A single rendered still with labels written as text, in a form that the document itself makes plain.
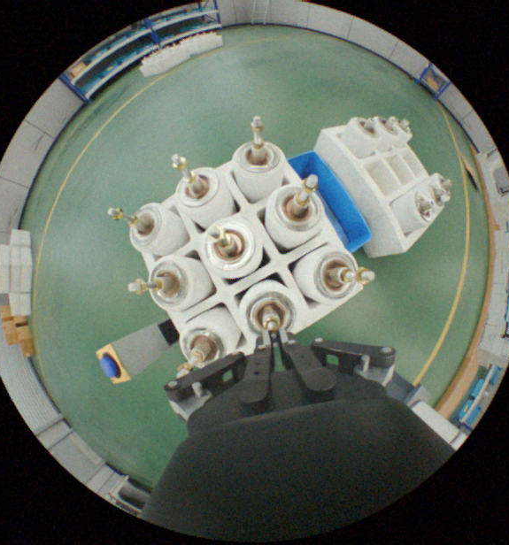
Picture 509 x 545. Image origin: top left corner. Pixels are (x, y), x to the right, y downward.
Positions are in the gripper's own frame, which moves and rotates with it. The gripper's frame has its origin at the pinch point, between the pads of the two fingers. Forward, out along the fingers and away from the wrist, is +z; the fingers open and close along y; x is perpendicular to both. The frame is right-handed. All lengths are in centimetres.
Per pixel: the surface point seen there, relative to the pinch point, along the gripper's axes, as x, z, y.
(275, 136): 58, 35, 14
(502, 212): 30, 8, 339
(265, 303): 2.1, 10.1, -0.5
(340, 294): 1.5, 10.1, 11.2
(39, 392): -184, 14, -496
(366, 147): 33.1, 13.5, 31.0
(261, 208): 19.1, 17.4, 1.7
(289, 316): -0.3, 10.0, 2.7
